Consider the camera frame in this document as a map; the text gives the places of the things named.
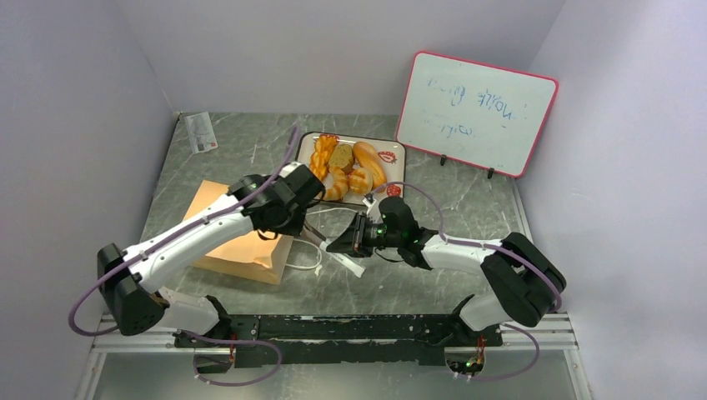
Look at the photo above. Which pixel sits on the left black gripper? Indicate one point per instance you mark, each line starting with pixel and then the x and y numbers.
pixel 293 228

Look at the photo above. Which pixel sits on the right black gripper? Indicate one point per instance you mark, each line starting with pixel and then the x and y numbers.
pixel 353 240

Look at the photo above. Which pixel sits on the brown paper bag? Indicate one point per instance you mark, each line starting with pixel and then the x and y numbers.
pixel 254 258

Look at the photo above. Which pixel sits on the round orange fake bun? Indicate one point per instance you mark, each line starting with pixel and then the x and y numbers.
pixel 360 181

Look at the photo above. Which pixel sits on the curved croissant fake bread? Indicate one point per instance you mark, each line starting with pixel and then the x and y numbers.
pixel 340 185

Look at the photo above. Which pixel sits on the braided orange fake bread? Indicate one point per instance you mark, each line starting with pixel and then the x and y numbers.
pixel 322 152

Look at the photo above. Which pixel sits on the long orange fake baguette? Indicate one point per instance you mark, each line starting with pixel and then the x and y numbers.
pixel 367 157

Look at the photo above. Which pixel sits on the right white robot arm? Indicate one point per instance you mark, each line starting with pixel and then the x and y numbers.
pixel 523 283

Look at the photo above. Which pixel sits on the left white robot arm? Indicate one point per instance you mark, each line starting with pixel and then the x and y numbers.
pixel 134 287

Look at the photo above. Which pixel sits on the clear plastic wrapper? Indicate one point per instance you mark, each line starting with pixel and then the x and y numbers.
pixel 200 133

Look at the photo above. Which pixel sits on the pink framed whiteboard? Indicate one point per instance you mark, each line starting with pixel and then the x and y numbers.
pixel 475 113

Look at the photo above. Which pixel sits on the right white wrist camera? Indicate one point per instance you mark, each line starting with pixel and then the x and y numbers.
pixel 372 209

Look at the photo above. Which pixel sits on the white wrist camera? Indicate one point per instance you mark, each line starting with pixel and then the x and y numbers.
pixel 289 168
pixel 372 209

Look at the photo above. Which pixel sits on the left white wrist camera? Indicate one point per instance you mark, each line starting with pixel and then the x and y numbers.
pixel 289 168

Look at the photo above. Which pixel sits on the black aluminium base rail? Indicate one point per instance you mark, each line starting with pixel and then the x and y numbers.
pixel 425 339

